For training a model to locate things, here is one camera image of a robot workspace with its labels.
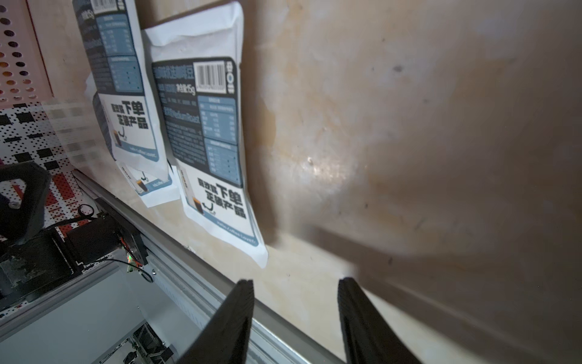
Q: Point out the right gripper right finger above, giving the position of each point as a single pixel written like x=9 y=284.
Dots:
x=367 y=336

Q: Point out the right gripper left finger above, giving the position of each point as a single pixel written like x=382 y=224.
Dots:
x=225 y=339

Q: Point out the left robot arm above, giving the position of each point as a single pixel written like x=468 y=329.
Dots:
x=19 y=225

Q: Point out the blue coffee bag left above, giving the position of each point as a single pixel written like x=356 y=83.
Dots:
x=151 y=190

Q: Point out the blue coffee bag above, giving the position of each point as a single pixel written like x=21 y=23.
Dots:
x=151 y=190
x=195 y=67
x=113 y=43

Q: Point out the blue coffee bag right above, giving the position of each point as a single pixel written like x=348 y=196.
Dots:
x=195 y=67

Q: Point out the blue coffee bag middle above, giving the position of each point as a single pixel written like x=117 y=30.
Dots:
x=113 y=43

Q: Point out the green circuit board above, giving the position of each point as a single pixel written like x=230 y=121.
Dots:
x=134 y=264

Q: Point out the pink plastic basket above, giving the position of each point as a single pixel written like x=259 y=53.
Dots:
x=24 y=78

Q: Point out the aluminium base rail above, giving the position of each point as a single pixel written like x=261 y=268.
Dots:
x=87 y=319

